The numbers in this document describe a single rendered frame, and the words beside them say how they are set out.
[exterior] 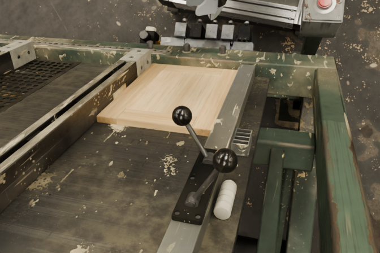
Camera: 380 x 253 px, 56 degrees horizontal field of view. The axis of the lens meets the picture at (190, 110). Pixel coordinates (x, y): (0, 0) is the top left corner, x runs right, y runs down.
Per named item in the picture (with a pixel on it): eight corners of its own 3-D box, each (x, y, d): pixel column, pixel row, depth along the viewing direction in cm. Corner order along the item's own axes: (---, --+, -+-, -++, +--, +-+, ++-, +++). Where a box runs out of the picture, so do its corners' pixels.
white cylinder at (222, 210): (229, 221, 61) (237, 192, 68) (230, 208, 60) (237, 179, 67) (212, 218, 62) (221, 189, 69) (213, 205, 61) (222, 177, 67)
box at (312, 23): (337, 6, 127) (346, -16, 110) (333, 39, 127) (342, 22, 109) (302, 5, 130) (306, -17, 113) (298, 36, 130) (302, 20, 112)
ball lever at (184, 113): (221, 156, 70) (188, 99, 66) (218, 167, 67) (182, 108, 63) (205, 161, 72) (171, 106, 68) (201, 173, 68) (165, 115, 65)
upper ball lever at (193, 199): (202, 203, 61) (244, 152, 54) (196, 219, 58) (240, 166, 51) (182, 191, 61) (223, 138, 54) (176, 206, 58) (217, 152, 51)
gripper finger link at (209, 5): (191, 26, 73) (189, -13, 66) (216, 16, 75) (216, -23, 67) (199, 35, 72) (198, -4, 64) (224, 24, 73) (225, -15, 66)
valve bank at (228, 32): (266, 33, 151) (263, 13, 127) (262, 66, 150) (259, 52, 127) (154, 27, 163) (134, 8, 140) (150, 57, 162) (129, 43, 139)
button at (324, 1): (331, -3, 111) (332, -6, 109) (329, 9, 111) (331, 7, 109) (318, -3, 112) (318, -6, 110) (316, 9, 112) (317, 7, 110)
